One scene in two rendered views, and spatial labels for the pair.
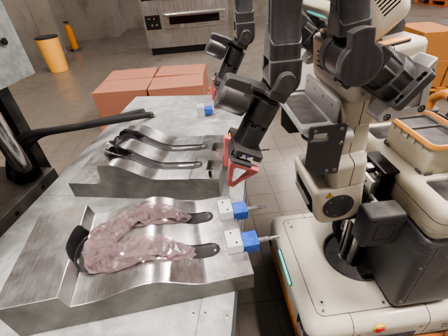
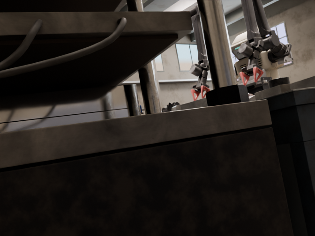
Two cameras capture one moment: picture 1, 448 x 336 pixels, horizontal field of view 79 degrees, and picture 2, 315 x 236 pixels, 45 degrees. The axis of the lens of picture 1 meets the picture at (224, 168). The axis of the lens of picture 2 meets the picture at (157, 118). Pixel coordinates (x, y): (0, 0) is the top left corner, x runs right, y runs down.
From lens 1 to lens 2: 1.98 m
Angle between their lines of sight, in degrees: 52
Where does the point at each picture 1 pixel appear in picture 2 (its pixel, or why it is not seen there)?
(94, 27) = not seen: outside the picture
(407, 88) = (287, 49)
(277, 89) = (260, 43)
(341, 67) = (271, 39)
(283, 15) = (254, 26)
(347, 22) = (267, 30)
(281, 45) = (256, 33)
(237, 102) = (250, 48)
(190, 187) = not seen: hidden behind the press
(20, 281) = not seen: hidden behind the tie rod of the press
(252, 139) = (256, 63)
